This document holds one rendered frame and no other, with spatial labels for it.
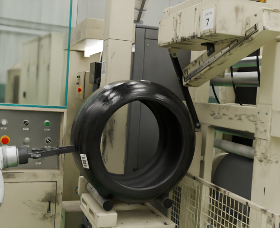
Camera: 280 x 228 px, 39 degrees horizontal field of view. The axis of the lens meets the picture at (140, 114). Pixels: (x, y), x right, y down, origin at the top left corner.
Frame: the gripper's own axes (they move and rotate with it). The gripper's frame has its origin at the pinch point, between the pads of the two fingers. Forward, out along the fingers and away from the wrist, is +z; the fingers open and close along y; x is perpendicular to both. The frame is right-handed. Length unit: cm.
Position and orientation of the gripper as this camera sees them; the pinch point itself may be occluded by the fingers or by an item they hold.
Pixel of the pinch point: (66, 149)
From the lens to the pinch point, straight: 175.9
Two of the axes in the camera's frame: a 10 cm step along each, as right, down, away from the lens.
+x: 0.7, 9.9, 1.0
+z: 9.4, -1.0, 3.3
